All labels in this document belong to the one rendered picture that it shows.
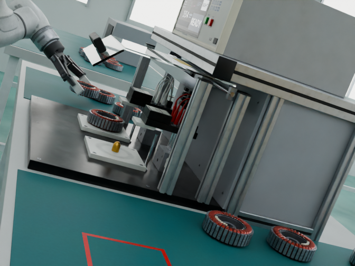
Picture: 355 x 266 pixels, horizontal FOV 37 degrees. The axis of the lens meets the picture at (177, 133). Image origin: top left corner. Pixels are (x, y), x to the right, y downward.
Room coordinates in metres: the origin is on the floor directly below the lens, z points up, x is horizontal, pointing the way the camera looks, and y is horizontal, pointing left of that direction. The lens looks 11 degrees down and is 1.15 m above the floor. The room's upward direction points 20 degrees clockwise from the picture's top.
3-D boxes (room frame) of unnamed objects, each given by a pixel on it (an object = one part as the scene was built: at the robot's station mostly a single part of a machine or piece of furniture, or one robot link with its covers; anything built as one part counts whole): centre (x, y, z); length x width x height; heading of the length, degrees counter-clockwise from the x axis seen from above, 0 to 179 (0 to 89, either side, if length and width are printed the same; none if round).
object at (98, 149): (1.36, 0.14, 0.78); 0.15 x 0.15 x 0.01; 19
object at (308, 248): (1.18, -0.34, 0.77); 0.11 x 0.11 x 0.04
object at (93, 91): (1.95, 0.38, 0.80); 0.11 x 0.11 x 0.04
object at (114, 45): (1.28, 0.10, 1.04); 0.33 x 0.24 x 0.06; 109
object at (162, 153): (1.40, 0.00, 0.80); 0.08 x 0.05 x 0.06; 19
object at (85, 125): (1.58, 0.22, 0.78); 0.15 x 0.15 x 0.01; 19
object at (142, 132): (1.63, 0.08, 0.80); 0.08 x 0.05 x 0.06; 19
